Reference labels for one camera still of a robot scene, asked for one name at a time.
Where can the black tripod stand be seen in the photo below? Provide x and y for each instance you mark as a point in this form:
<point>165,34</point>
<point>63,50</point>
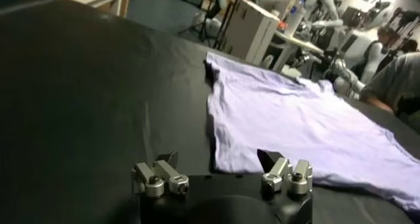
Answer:
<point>210,12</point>

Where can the person in gray t-shirt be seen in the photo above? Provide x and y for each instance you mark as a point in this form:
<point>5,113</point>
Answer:
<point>393,77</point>

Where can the black table cover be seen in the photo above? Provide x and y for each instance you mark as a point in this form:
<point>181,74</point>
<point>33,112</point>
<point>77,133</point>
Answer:
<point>98,97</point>

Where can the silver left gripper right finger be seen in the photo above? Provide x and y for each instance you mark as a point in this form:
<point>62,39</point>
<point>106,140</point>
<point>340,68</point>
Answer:
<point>282,176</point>

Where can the lavender t-shirt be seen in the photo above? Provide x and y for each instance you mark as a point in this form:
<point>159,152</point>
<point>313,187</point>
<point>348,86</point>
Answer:
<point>295,120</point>

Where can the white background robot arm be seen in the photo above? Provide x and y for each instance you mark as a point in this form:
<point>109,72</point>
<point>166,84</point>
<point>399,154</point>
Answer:
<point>348,77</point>

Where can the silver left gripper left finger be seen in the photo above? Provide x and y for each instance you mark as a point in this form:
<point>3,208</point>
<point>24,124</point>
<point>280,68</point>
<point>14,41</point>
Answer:
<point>164,179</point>

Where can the tall white cardboard box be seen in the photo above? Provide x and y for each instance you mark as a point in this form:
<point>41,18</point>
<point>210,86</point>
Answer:
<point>252,31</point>

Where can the person's bare forearm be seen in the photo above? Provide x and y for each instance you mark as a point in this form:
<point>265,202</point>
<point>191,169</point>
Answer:
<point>377,103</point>

